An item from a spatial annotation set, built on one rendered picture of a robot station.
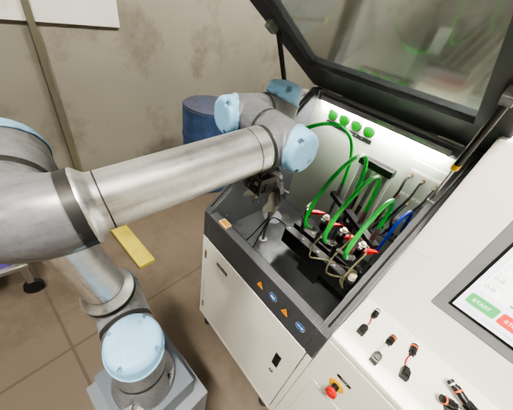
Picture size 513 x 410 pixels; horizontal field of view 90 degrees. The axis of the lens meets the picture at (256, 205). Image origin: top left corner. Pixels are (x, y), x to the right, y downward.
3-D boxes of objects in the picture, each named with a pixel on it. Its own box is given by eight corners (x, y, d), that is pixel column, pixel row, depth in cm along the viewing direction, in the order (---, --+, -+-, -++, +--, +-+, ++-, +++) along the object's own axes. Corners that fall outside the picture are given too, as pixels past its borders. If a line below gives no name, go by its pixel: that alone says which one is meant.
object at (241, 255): (208, 238, 122) (209, 214, 112) (215, 235, 125) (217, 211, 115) (303, 349, 90) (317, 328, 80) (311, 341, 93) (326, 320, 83)
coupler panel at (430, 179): (371, 222, 111) (410, 159, 91) (375, 220, 112) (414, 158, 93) (400, 242, 104) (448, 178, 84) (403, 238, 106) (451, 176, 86)
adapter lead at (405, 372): (405, 382, 69) (409, 380, 68) (397, 376, 70) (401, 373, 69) (417, 349, 77) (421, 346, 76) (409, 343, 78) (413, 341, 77)
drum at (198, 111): (206, 160, 329) (210, 89, 275) (243, 179, 309) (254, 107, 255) (172, 177, 289) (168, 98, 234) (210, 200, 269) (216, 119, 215)
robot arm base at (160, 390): (129, 431, 59) (123, 421, 53) (101, 377, 66) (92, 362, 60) (186, 379, 68) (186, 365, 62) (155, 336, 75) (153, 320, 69)
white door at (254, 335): (200, 310, 165) (204, 237, 123) (203, 307, 167) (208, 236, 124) (267, 407, 132) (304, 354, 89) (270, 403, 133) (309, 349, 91)
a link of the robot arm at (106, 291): (111, 354, 62) (-125, 185, 23) (98, 304, 71) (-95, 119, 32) (160, 324, 67) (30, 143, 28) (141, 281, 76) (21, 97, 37)
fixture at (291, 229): (277, 250, 119) (285, 227, 109) (291, 242, 124) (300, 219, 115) (336, 306, 101) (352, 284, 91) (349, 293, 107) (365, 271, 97)
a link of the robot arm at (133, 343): (120, 407, 54) (107, 386, 46) (104, 350, 62) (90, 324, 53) (174, 372, 61) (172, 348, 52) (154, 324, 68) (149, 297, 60)
